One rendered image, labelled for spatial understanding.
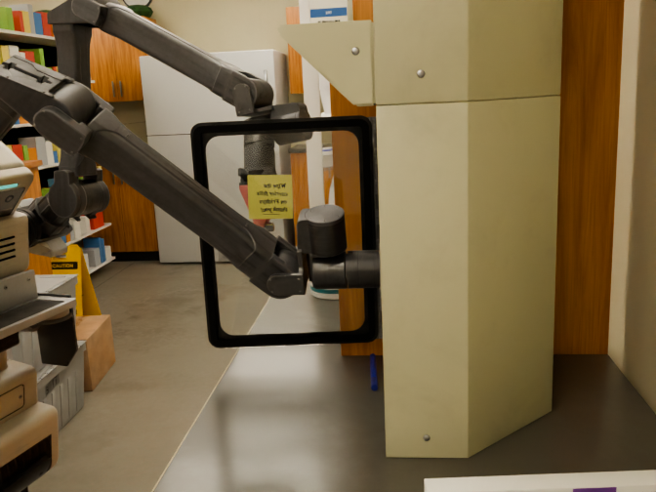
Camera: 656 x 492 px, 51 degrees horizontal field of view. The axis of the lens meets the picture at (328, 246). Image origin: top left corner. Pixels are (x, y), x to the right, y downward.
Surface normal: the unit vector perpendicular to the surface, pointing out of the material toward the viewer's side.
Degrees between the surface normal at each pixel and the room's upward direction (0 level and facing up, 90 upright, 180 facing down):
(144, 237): 90
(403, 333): 90
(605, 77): 90
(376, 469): 0
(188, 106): 90
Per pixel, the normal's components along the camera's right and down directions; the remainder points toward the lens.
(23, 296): 0.94, 0.04
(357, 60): -0.10, 0.22
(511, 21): 0.64, 0.14
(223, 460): -0.04, -0.98
